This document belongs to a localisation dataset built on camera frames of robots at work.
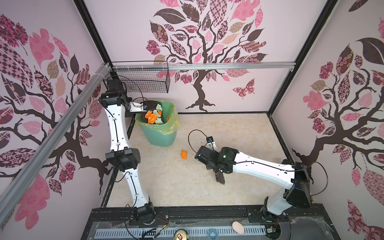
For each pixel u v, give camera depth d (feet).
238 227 2.29
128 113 2.37
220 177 2.73
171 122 2.74
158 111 2.95
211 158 1.80
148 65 2.96
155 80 2.61
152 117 2.81
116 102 1.80
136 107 2.36
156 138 3.26
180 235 1.97
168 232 2.29
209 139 2.15
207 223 2.38
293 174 1.39
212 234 2.28
